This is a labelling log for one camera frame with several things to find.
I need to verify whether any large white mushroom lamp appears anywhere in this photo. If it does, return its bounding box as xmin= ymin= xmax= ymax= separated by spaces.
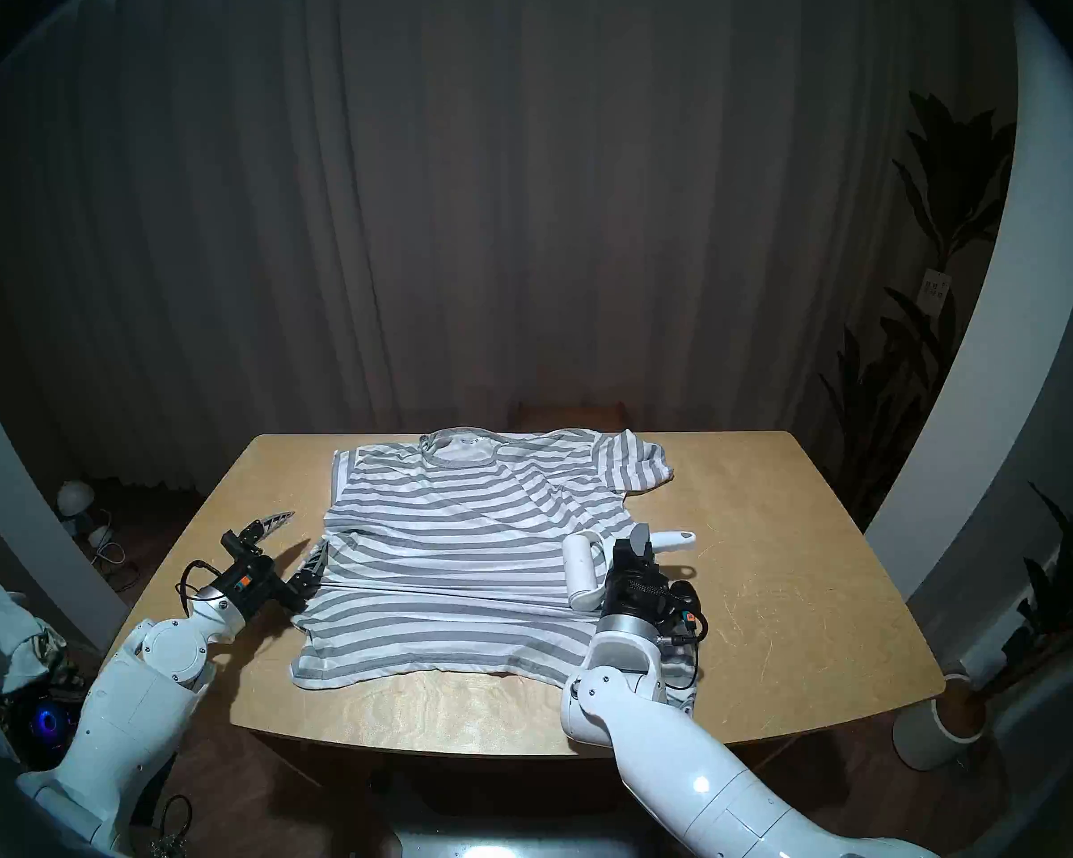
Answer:
xmin=57 ymin=480 xmax=96 ymax=531

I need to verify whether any pile of cloth bags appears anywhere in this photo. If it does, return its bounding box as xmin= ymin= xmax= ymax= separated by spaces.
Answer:
xmin=0 ymin=561 xmax=90 ymax=759

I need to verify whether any grey white striped t-shirt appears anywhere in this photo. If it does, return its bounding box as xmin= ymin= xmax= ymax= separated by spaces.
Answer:
xmin=289 ymin=427 xmax=703 ymax=710

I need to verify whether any dark potted plant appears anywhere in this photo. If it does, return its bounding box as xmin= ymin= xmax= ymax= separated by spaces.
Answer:
xmin=966 ymin=458 xmax=1073 ymax=705

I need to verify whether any wooden chair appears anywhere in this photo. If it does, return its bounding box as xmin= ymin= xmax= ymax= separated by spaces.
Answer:
xmin=508 ymin=402 xmax=631 ymax=433

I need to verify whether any white curved arch panel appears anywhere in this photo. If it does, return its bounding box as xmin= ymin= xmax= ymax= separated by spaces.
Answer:
xmin=0 ymin=338 xmax=131 ymax=652
xmin=863 ymin=0 xmax=1073 ymax=607

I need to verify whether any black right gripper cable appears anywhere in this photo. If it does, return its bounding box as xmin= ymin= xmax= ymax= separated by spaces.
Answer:
xmin=662 ymin=579 xmax=709 ymax=687

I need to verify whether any black floor cable coil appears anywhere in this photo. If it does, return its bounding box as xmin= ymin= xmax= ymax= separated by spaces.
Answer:
xmin=152 ymin=794 xmax=198 ymax=858

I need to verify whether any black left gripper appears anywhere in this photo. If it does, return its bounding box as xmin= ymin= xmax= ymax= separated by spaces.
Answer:
xmin=219 ymin=511 xmax=329 ymax=618

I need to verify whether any computer case with RGB fans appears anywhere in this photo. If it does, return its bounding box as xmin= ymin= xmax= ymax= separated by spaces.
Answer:
xmin=9 ymin=686 xmax=81 ymax=768

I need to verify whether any white lint roller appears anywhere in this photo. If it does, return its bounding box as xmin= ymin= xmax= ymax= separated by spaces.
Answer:
xmin=562 ymin=527 xmax=697 ymax=611

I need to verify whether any white plant pot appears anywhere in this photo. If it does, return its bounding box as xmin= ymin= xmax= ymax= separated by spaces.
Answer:
xmin=894 ymin=671 xmax=989 ymax=772

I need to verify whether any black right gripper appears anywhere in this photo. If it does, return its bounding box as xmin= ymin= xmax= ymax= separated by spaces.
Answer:
xmin=604 ymin=525 xmax=700 ymax=623

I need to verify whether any white lamp cable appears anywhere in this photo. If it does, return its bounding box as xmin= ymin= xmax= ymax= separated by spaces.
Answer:
xmin=94 ymin=508 xmax=139 ymax=593

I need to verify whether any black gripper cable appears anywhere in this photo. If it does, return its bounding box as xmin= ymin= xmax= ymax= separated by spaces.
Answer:
xmin=662 ymin=579 xmax=709 ymax=687
xmin=177 ymin=559 xmax=233 ymax=611

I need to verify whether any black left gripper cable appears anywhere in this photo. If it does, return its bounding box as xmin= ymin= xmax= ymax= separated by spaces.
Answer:
xmin=177 ymin=559 xmax=233 ymax=611

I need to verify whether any beige pleated curtain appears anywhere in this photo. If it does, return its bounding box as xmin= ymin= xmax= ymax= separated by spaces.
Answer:
xmin=0 ymin=0 xmax=958 ymax=491

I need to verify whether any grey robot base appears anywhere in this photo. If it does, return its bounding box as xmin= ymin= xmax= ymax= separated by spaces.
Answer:
xmin=393 ymin=828 xmax=654 ymax=858

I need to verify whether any tall dark leafy plant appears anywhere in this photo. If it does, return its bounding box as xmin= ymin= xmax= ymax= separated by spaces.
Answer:
xmin=818 ymin=92 xmax=1018 ymax=509

